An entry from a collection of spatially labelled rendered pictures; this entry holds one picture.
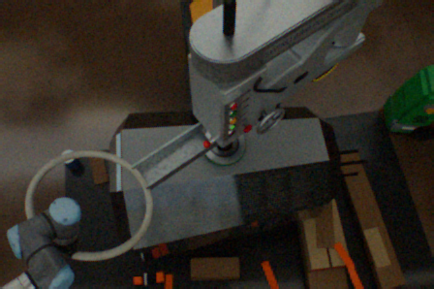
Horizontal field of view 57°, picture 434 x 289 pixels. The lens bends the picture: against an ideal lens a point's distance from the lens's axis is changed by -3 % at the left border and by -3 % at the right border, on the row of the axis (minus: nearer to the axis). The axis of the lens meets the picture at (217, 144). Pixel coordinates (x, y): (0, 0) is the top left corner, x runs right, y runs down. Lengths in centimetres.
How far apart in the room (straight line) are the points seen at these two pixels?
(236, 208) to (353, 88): 170
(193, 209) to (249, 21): 106
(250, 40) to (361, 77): 228
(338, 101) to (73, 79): 212
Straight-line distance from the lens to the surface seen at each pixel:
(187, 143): 182
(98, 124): 322
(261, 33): 136
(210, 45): 132
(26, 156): 329
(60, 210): 130
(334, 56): 195
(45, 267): 123
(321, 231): 266
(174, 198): 206
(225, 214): 212
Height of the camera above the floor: 271
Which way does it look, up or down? 64 degrees down
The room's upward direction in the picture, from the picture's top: straight up
